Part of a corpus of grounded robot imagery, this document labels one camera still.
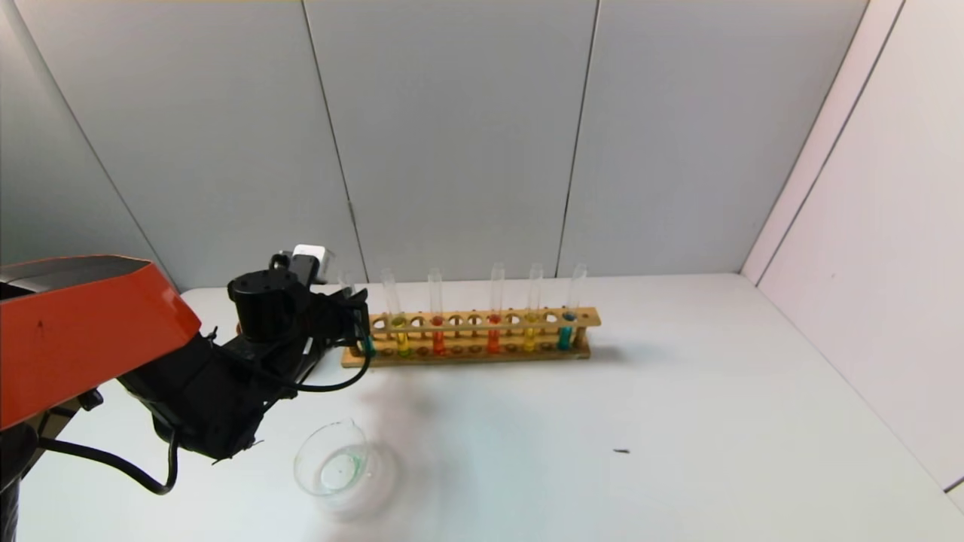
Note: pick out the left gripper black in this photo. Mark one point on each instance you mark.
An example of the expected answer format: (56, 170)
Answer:
(354, 315)

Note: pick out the test tube with blue pigment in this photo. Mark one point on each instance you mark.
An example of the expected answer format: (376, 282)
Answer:
(367, 348)
(565, 339)

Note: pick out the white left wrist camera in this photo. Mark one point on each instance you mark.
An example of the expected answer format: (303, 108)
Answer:
(310, 256)

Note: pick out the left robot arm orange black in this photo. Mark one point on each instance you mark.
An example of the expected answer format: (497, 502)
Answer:
(90, 331)

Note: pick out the test tube with red pigment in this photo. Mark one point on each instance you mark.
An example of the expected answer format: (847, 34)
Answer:
(437, 342)
(493, 342)

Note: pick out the test tube with yellow pigment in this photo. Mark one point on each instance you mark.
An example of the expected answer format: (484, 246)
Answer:
(529, 339)
(403, 345)

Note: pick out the wooden test tube rack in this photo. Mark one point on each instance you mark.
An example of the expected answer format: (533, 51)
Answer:
(482, 357)

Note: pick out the clear glass beaker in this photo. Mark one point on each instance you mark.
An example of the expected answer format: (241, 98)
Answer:
(339, 470)

